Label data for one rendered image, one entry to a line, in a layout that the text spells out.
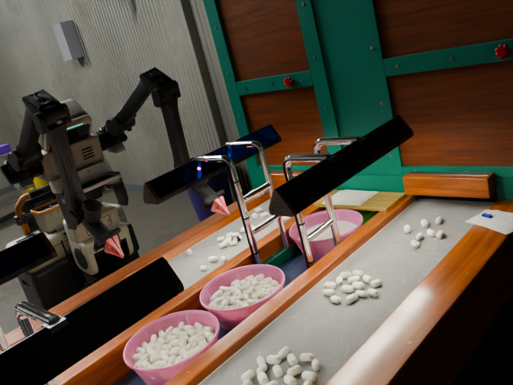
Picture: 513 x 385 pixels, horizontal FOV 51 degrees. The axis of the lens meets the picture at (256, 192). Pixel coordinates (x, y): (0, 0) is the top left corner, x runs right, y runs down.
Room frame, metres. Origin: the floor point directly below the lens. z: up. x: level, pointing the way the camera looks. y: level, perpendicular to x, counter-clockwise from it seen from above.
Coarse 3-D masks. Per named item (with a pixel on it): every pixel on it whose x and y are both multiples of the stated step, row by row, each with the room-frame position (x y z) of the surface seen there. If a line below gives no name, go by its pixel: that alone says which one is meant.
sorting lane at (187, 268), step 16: (240, 224) 2.07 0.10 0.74; (256, 224) 2.02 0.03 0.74; (272, 224) 1.97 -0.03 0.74; (208, 240) 1.98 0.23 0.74; (256, 240) 1.85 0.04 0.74; (176, 256) 1.90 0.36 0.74; (192, 256) 1.86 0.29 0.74; (208, 256) 1.82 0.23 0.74; (224, 256) 1.79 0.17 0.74; (176, 272) 1.76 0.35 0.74; (192, 272) 1.72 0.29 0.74; (208, 272) 1.69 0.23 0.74
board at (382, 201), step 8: (336, 192) 2.03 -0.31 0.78; (384, 192) 1.89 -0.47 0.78; (392, 192) 1.87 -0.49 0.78; (400, 192) 1.85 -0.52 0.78; (320, 200) 1.99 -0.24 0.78; (368, 200) 1.86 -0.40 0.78; (376, 200) 1.84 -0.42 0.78; (384, 200) 1.82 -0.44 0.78; (392, 200) 1.80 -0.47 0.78; (336, 208) 1.90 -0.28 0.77; (344, 208) 1.87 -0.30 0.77; (352, 208) 1.84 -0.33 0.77; (360, 208) 1.82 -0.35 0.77; (368, 208) 1.79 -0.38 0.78; (376, 208) 1.77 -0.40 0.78; (384, 208) 1.75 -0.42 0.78
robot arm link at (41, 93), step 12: (24, 96) 1.79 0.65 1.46; (36, 96) 1.82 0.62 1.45; (48, 96) 1.81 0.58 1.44; (36, 108) 1.76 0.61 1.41; (48, 108) 1.76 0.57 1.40; (60, 108) 1.78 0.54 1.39; (24, 120) 1.88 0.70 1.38; (48, 120) 1.74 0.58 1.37; (24, 132) 1.91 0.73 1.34; (36, 132) 1.90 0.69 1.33; (24, 144) 1.95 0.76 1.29; (36, 144) 1.97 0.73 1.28; (12, 156) 1.99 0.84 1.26; (24, 156) 1.97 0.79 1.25; (24, 168) 2.01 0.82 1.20
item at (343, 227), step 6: (342, 222) 1.82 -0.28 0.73; (348, 222) 1.81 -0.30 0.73; (312, 228) 1.84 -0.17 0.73; (330, 228) 1.79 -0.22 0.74; (342, 228) 1.78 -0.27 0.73; (348, 228) 1.77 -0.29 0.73; (324, 234) 1.75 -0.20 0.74; (330, 234) 1.75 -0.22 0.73; (342, 234) 1.72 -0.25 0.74; (312, 240) 1.74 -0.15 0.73; (324, 252) 1.66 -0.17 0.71
